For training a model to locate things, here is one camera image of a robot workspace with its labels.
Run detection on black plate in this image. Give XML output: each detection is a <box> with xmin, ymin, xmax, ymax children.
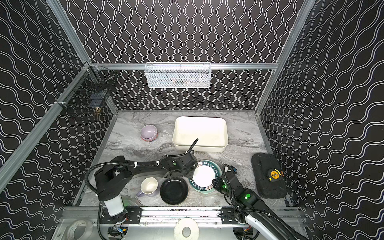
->
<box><xmin>160</xmin><ymin>178</ymin><xmax>189</xmax><ymax>206</ymax></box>

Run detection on green rimmed lettered plate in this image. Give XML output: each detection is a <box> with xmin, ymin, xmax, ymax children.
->
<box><xmin>189</xmin><ymin>160</ymin><xmax>222</xmax><ymax>194</ymax></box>

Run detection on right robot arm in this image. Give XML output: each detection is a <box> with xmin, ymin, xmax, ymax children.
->
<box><xmin>212</xmin><ymin>172</ymin><xmax>307</xmax><ymax>240</ymax></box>

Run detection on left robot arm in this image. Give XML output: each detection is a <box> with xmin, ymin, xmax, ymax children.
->
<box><xmin>85</xmin><ymin>153</ymin><xmax>198</xmax><ymax>218</ymax></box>

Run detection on white plastic bin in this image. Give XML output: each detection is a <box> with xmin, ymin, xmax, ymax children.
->
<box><xmin>172</xmin><ymin>116</ymin><xmax>229</xmax><ymax>152</ymax></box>

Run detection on purple mug white inside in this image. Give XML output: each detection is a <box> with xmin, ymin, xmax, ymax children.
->
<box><xmin>137</xmin><ymin>177</ymin><xmax>160</xmax><ymax>197</ymax></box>

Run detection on black textured mat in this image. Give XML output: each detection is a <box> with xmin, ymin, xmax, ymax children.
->
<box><xmin>251</xmin><ymin>153</ymin><xmax>287</xmax><ymax>199</ymax></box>

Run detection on lavender patterned bowl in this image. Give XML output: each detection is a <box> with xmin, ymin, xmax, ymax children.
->
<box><xmin>140</xmin><ymin>125</ymin><xmax>158</xmax><ymax>142</ymax></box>

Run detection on yellow tape measure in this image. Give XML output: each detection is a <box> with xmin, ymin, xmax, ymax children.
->
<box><xmin>267</xmin><ymin>169</ymin><xmax>284</xmax><ymax>182</ymax></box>

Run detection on white tape roll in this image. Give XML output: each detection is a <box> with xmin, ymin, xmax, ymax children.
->
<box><xmin>174</xmin><ymin>218</ymin><xmax>200</xmax><ymax>240</ymax></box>

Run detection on clear tape roll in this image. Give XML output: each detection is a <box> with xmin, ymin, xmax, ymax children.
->
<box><xmin>66</xmin><ymin>220</ymin><xmax>94</xmax><ymax>240</ymax></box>

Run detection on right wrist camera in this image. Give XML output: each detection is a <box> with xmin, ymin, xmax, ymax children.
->
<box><xmin>223</xmin><ymin>166</ymin><xmax>238</xmax><ymax>179</ymax></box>

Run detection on clear wire wall basket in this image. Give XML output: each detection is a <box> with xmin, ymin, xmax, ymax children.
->
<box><xmin>145</xmin><ymin>62</ymin><xmax>212</xmax><ymax>89</ymax></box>

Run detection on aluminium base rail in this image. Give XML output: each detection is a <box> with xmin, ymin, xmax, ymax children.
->
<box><xmin>61</xmin><ymin>207</ymin><xmax>303</xmax><ymax>227</ymax></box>

